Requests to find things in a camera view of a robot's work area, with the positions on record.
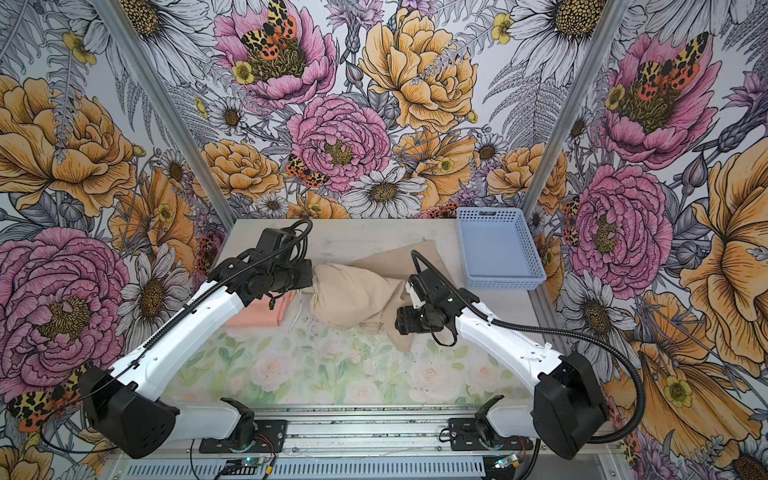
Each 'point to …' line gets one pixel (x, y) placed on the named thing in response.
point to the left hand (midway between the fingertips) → (307, 283)
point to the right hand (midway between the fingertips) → (409, 331)
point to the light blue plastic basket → (498, 250)
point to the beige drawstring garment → (367, 291)
